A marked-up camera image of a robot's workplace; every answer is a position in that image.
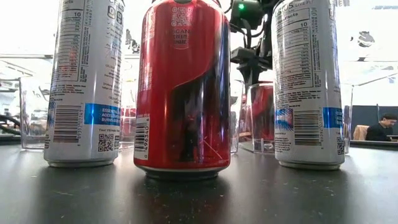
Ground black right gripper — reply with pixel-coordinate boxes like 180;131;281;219
230;32;274;94

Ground red Coca-Cola can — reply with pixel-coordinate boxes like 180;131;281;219
250;84;275;152
239;96;252;147

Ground white Celsius can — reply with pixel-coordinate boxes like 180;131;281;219
43;0;126;169
271;0;346;170

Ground tan chair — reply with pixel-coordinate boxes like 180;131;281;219
353;124;370;141

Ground person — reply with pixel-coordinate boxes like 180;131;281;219
365;113;398;142

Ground dark partition wall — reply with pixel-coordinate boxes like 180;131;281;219
350;105;398;142

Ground black ceiling cable reel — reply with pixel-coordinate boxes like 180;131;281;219
124;28;141;54
349;30;377;49

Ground black table frame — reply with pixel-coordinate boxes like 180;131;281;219
0;134;398;152

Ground ceiling light rail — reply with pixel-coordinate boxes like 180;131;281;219
0;53;141;62

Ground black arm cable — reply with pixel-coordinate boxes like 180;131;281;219
0;114;21;135

